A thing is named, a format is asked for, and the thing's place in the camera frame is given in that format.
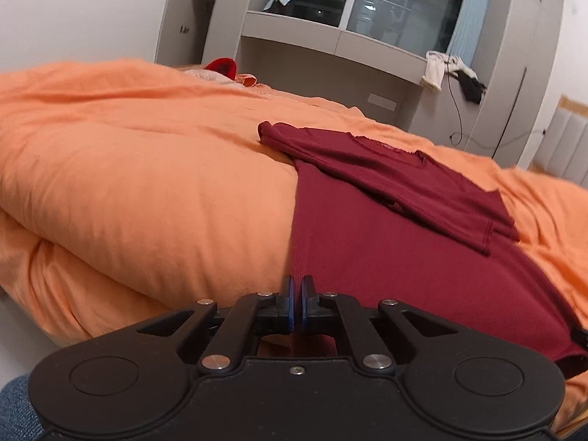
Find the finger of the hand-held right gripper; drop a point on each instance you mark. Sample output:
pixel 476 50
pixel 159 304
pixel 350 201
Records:
pixel 581 337

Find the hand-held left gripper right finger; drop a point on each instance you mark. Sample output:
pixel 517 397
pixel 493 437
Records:
pixel 307 305

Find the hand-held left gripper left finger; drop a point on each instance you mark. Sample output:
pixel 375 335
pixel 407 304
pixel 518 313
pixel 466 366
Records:
pixel 288 305

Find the dark red sweater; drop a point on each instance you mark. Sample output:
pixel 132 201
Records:
pixel 390 248

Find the grey padded headboard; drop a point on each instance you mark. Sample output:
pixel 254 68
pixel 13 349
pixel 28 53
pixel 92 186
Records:
pixel 560 151

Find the orange blanket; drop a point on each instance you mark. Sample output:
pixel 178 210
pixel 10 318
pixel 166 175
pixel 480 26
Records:
pixel 138 170

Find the pale pink cloth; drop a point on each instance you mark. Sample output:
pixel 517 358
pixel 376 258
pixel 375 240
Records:
pixel 211 76

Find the bright red cloth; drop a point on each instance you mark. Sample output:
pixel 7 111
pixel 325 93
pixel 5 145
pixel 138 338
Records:
pixel 223 66

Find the white garment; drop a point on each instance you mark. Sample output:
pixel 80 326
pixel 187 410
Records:
pixel 434 71

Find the grey window bench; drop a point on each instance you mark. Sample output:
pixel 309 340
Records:
pixel 321 36

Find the black garment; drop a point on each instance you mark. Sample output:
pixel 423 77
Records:
pixel 471 85

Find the tall grey wardrobe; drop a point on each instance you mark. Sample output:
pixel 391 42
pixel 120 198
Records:
pixel 519 55

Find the person's left leg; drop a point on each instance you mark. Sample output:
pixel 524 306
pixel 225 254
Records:
pixel 16 411

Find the grey cabinet with shelves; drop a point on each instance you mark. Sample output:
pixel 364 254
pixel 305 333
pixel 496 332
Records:
pixel 183 9

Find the large glass window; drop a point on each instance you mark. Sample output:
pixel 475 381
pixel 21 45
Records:
pixel 404 4

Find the pleated light blue curtain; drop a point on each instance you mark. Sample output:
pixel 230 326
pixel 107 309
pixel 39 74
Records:
pixel 473 9

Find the white wall socket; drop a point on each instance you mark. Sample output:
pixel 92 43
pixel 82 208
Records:
pixel 381 102

